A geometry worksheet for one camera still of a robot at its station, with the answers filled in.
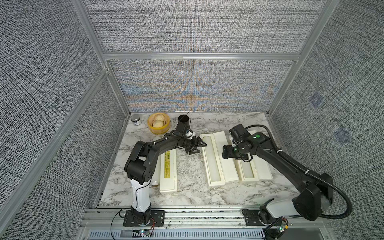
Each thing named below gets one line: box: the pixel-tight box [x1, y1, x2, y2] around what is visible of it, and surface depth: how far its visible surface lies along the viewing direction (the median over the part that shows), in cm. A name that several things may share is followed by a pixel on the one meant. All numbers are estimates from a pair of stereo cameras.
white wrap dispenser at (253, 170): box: [233, 154, 274, 182], surface depth 83 cm
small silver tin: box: [130, 113, 142, 126], surface depth 112 cm
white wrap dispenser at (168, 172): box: [159, 148, 178, 193], surface depth 81 cm
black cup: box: [177, 114, 189, 125], surface depth 108 cm
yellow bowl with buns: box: [147, 112, 171, 135], surface depth 108 cm
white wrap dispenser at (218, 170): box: [200, 131, 240, 187], surface depth 85 cm
